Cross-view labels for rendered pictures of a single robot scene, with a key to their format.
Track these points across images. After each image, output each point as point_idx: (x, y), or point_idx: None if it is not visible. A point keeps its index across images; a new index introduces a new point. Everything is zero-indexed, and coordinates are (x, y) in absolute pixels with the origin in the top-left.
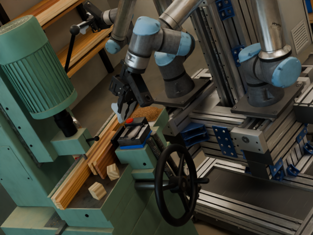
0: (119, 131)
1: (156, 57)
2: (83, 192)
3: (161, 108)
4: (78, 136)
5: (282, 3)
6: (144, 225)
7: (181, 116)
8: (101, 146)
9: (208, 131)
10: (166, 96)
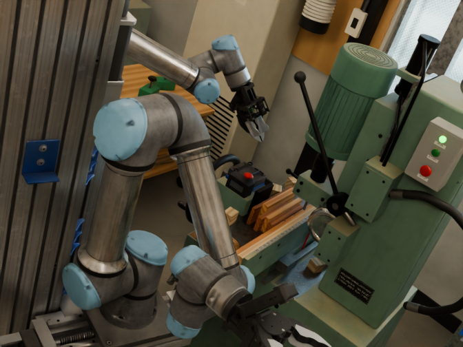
0: (262, 187)
1: (166, 246)
2: (309, 203)
3: (192, 236)
4: (308, 170)
5: None
6: None
7: None
8: (284, 208)
9: None
10: (156, 313)
